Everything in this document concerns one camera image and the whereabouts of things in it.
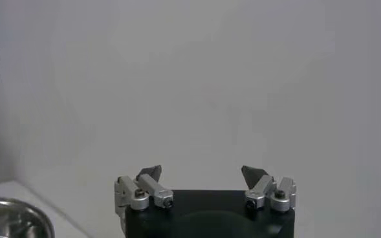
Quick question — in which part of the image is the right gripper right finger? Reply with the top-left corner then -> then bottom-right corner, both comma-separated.
240,164 -> 298,213

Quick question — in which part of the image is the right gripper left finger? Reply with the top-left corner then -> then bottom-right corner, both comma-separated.
113,164 -> 175,215

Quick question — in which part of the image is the stainless steel steamer basket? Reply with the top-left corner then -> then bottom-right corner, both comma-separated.
0,195 -> 56,238

